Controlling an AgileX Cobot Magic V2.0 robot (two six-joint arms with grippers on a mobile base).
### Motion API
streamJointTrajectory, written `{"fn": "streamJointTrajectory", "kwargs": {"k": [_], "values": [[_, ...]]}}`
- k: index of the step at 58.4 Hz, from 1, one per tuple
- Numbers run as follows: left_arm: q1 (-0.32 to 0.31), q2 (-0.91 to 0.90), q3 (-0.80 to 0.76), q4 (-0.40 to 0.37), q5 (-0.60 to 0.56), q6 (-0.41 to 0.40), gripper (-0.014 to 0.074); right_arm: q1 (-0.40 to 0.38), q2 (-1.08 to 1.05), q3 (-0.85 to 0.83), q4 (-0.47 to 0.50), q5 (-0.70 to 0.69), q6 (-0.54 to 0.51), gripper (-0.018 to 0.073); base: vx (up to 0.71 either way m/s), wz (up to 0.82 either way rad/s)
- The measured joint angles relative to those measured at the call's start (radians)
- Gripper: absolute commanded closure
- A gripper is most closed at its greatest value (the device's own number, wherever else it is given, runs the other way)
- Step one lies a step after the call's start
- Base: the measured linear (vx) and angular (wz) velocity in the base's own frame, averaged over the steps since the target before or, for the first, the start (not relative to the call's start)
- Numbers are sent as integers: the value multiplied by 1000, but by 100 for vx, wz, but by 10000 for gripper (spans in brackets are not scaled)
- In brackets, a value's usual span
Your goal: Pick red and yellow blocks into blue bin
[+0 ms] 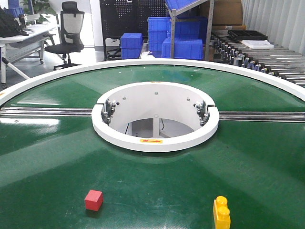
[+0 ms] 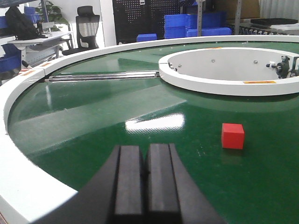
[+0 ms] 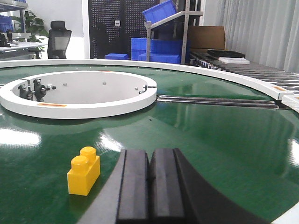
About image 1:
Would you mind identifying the yellow toy brick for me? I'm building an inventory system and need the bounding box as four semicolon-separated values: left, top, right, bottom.
213;196;231;229

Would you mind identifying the blue tilted shelf bin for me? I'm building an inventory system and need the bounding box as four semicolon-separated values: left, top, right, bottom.
165;0;195;10

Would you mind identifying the large blue floor crate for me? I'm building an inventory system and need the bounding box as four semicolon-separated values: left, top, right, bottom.
161;38;204;60

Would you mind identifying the small blue crate stack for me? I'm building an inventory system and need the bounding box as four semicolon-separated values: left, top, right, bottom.
120;33;143;59

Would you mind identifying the tall blue crate stack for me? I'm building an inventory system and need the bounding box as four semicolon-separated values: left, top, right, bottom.
148;17;170;52

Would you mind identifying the black pegboard panel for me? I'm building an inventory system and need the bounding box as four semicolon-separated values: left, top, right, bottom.
100;0;167;60

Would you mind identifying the grey metal shelf rack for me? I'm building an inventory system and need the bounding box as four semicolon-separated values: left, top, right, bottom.
165;0;214;61

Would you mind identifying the red cube block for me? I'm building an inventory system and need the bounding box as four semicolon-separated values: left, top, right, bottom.
84;189;103;211

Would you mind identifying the black mesh office chair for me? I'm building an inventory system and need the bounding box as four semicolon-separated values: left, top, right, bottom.
45;1;85;70

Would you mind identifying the black plastic tray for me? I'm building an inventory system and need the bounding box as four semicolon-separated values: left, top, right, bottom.
228;30;268;41

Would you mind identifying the cardboard box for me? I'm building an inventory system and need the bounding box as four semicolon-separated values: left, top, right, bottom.
212;0;246;30

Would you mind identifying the white foam sheet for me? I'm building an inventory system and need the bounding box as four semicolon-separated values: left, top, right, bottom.
241;40;274;49

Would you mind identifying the white outer table rim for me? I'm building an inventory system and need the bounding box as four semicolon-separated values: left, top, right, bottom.
0;58;305;105

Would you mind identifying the roller conveyor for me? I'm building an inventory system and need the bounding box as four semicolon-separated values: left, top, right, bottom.
211;30;305;87

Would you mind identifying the white office desk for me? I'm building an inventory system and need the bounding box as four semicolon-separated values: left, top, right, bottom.
0;24;59;89

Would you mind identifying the black backpack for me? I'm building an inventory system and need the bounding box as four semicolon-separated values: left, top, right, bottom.
0;8;22;38

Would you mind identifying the white inner hub ring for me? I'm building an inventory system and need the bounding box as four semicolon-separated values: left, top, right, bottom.
91;81;220;153

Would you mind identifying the right metal rail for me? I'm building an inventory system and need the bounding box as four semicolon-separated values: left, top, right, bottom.
219;111;305;123

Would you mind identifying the metal rail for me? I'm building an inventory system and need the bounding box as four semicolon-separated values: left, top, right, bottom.
219;111;305;123
0;107;92;116

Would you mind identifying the left metal rail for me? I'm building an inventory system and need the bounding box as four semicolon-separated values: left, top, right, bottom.
0;107;92;116

